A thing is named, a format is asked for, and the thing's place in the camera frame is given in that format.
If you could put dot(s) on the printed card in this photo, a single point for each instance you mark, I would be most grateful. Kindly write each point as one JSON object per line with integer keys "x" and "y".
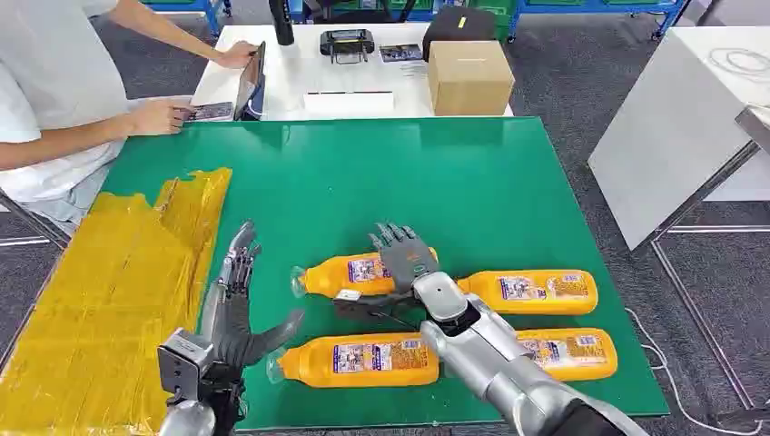
{"x": 213, "y": 112}
{"x": 401, "y": 53}

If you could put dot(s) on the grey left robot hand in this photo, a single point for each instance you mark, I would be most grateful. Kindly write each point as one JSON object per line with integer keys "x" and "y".
{"x": 233, "y": 325}

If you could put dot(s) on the person's left hand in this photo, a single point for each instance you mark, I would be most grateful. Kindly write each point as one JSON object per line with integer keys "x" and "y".
{"x": 236, "y": 54}

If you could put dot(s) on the yellow plastic sheet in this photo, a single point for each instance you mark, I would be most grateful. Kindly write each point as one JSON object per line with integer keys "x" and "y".
{"x": 108, "y": 289}

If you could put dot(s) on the person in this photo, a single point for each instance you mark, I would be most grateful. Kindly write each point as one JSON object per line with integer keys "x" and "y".
{"x": 54, "y": 66}

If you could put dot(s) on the black tablet with stand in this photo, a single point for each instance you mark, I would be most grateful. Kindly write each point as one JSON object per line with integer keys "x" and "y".
{"x": 248, "y": 84}

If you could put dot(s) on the blue rack frame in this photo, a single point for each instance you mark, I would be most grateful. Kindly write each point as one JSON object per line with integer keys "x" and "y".
{"x": 601, "y": 7}
{"x": 210, "y": 12}

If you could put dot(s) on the long white box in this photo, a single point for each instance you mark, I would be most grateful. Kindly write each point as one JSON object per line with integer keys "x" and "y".
{"x": 349, "y": 103}

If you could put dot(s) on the black handheld controller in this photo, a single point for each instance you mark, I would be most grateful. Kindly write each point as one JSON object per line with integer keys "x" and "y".
{"x": 347, "y": 43}

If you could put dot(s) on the black bag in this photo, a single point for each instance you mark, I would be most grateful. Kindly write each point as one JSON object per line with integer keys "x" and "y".
{"x": 457, "y": 27}

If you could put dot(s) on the steel table frame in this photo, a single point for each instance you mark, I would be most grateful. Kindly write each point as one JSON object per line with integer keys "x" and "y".
{"x": 698, "y": 198}

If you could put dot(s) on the person's right hand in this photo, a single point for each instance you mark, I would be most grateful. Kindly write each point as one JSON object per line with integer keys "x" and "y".
{"x": 159, "y": 117}

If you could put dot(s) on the dark metal bar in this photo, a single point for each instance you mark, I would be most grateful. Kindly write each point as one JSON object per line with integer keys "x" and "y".
{"x": 36, "y": 221}

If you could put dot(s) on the brown cardboard box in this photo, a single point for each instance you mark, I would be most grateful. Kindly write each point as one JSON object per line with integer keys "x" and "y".
{"x": 469, "y": 78}

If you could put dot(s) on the black cylinder flask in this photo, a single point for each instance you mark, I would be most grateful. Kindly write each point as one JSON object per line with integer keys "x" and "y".
{"x": 281, "y": 21}

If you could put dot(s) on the green table mat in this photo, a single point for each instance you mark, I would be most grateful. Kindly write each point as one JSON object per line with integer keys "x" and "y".
{"x": 391, "y": 180}

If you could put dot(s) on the orange detergent bottle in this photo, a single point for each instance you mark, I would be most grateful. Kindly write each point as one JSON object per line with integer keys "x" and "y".
{"x": 577, "y": 355}
{"x": 313, "y": 361}
{"x": 328, "y": 278}
{"x": 541, "y": 295}

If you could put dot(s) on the white side table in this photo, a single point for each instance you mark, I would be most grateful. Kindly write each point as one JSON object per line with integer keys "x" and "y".
{"x": 668, "y": 132}

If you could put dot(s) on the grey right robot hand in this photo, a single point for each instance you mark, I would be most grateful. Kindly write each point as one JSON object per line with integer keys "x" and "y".
{"x": 406, "y": 259}

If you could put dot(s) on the green crate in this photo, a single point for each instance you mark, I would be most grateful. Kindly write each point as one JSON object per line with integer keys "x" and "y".
{"x": 502, "y": 18}

